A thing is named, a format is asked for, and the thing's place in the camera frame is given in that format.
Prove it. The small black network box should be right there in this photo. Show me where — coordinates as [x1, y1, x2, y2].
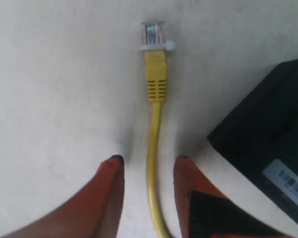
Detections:
[207, 59, 298, 224]

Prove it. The yellow ethernet cable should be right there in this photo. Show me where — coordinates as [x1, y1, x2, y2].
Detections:
[140, 19, 178, 238]

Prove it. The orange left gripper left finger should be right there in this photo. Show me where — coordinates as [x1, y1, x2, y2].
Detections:
[6, 155, 125, 238]

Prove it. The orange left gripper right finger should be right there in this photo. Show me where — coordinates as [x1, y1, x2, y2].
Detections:
[173, 156, 287, 238]

